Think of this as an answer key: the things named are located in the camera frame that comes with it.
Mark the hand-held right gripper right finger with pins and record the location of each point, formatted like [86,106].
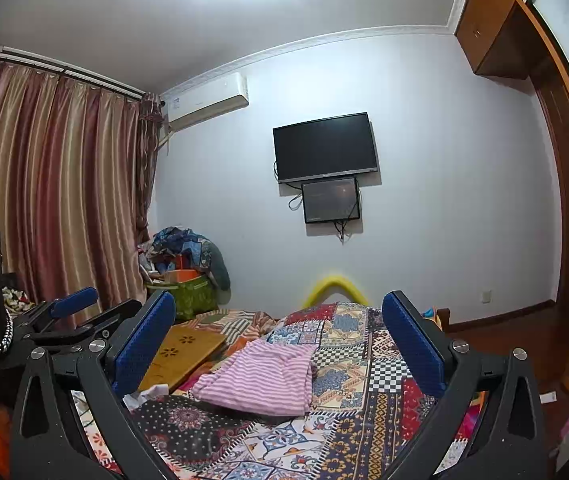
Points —
[414,340]

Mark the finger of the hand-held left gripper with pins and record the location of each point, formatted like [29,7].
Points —
[74,302]
[94,322]

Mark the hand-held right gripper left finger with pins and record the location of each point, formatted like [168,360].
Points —
[144,340]

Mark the pink striped pants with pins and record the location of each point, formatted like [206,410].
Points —
[259,375]

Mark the bamboo lap board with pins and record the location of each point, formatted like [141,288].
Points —
[184,355]

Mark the white crumpled cloth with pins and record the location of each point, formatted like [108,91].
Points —
[139,396]

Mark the orange box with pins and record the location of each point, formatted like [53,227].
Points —
[182,276]

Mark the patchwork quilt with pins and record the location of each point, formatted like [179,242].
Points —
[354,410]

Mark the yellow foam tube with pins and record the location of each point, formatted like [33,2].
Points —
[334,282]

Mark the pile of clothes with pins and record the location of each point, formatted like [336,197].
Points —
[184,247]

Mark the striped orange bed sheet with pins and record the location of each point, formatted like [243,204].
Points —
[244,327]

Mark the floral bed sheet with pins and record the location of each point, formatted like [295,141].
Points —
[94,440]

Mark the striped red curtain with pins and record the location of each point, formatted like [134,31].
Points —
[54,175]

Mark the white paper sheet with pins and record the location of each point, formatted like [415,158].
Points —
[548,398]

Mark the small black monitor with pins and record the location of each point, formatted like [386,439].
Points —
[331,201]

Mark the curtain rod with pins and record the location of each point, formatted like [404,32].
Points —
[64,70]

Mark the white air conditioner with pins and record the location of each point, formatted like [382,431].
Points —
[204,102]

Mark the wooden overhead cabinet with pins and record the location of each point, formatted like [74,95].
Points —
[494,20]

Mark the white wall socket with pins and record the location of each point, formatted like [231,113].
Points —
[487,297]

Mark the black wall television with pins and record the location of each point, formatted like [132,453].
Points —
[324,147]

